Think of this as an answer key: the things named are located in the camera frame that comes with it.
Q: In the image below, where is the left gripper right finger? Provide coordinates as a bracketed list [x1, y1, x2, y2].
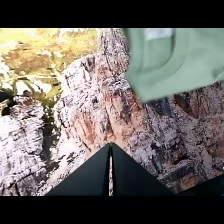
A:
[111, 142, 174, 197]

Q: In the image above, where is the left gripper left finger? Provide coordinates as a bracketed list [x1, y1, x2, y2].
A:
[45, 142, 111, 197]

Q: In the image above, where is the pale green T-shirt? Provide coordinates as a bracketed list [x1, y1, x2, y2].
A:
[121, 27, 224, 103]

